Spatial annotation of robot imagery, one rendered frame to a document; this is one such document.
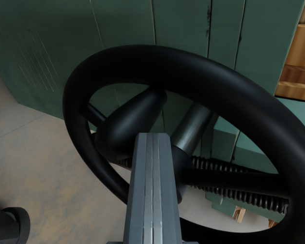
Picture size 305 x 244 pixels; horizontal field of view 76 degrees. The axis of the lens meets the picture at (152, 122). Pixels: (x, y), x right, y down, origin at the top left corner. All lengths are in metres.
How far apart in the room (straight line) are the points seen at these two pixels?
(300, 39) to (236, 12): 0.16
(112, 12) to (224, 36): 0.19
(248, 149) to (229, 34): 0.15
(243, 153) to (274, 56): 0.13
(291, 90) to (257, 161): 0.18
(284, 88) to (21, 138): 0.99
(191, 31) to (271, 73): 0.12
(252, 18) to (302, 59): 0.17
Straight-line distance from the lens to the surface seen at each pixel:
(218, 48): 0.31
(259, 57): 0.31
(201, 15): 0.31
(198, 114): 0.28
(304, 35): 0.43
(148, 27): 0.35
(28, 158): 1.12
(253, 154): 0.28
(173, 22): 0.33
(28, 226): 1.07
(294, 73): 0.43
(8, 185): 1.14
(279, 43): 0.30
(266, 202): 0.33
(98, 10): 0.41
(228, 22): 0.30
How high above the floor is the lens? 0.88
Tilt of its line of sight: 26 degrees down
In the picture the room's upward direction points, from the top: 106 degrees clockwise
